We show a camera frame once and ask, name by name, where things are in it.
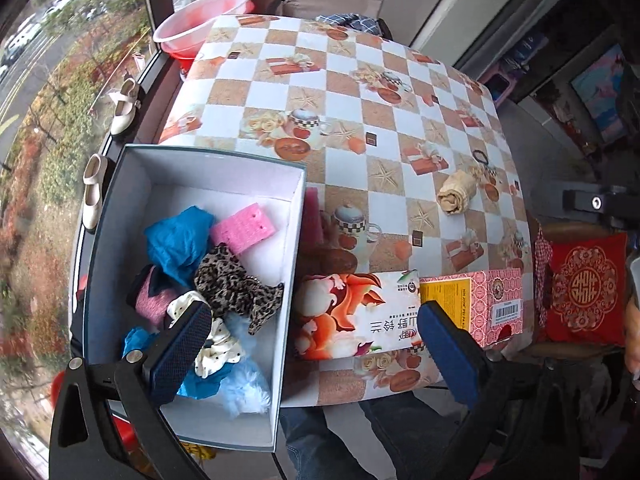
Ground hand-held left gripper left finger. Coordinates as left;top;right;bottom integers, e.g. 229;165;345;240
48;301;214;480

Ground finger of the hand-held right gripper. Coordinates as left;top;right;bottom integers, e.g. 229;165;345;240
562;185;640;228

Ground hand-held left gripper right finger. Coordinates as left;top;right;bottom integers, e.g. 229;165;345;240
416;301;618;480

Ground blue shoe cover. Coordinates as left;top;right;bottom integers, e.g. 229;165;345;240
121;327;236;402
144;206;217;288

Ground white polka-dot scrunchie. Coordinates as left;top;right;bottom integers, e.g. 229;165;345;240
166;291;245;380

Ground black and pink sock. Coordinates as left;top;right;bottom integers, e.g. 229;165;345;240
126;264;198;332

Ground light blue fluffy scrunchie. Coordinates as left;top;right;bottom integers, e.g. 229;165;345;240
217;316;272;420

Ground leopard print scrunchie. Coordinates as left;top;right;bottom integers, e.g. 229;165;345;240
193;242;285;335

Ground pink sponge with holes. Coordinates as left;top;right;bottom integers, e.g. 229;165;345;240
209;202;277;260

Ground grey cardboard storage box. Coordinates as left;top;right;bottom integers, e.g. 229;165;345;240
79;143;309;454

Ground person's right hand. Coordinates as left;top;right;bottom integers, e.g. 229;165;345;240
622;297;640;391

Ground pink and yellow carton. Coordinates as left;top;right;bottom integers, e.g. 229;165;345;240
417;269;524;348

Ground red embroidered cushion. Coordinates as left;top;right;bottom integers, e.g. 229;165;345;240
544;232;630;347

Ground red checked cloth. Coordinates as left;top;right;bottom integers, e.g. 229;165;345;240
531;227;553;328

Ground floral tissue pack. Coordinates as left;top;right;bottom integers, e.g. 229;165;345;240
292;270;426;361

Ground person's jeans legs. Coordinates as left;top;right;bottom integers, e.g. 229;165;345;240
279;390;473;480

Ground beige rolled sock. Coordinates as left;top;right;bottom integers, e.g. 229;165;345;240
436;170;473;216

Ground purple plastic stool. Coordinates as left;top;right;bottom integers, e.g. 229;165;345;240
479;60;526;108

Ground white heeled shoe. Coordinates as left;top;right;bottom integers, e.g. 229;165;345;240
109;78;142;137
81;154;109;232

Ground dark pink sponge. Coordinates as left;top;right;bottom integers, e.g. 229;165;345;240
302;186;331;248

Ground checkered printed tablecloth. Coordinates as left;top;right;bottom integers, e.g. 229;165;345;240
156;14;535;407

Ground red plastic basin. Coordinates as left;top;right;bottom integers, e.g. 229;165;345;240
161;45;201;78

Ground dark plaid cloth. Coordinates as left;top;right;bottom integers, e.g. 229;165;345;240
316;12;393;40

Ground pink plastic basin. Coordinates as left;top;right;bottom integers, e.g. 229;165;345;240
152;0;255;55

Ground pastel wall painting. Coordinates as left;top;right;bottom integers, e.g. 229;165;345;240
570;42;633;143

